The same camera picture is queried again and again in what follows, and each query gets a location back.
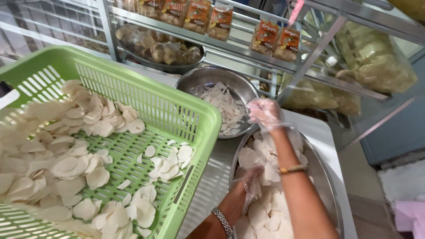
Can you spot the person's right hand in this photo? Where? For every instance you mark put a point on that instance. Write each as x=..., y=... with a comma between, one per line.
x=267, y=114

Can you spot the person's right fingers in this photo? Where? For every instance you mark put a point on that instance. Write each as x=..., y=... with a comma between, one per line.
x=255, y=109

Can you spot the heap of white chip slices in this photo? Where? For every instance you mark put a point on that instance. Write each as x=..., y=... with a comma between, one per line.
x=222, y=106

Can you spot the blue cabinet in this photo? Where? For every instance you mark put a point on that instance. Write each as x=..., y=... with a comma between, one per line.
x=398, y=132

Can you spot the mound of white round chips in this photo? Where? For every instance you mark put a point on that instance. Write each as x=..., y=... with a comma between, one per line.
x=265, y=215

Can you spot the white fluffy mat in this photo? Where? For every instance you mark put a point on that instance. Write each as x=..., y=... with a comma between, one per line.
x=403, y=182

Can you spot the large clear bag of chips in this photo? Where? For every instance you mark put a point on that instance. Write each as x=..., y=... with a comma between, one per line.
x=315, y=96
x=375, y=56

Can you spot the pink plastic strip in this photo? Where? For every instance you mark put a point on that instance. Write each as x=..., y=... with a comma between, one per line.
x=295, y=11

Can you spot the small steel bowl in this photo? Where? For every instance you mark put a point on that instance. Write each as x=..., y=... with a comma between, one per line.
x=212, y=74

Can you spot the pink foam block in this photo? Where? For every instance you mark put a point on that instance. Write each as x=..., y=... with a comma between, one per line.
x=410, y=217

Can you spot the green plastic basket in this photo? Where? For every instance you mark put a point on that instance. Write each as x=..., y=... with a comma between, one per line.
x=156, y=99

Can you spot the row of orange snack packets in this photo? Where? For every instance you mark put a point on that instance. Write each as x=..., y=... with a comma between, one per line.
x=197, y=15

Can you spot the steel bowl with bagged snacks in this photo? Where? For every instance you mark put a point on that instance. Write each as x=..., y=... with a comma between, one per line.
x=166, y=68

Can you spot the person's left fingers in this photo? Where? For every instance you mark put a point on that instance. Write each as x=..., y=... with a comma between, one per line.
x=254, y=176

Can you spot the pile of white chips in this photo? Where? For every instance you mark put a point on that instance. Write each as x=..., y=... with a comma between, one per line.
x=66, y=166

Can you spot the large steel basin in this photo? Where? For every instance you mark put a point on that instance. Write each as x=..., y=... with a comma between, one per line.
x=320, y=179

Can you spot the person's left hand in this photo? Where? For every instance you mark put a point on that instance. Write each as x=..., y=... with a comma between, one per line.
x=247, y=187

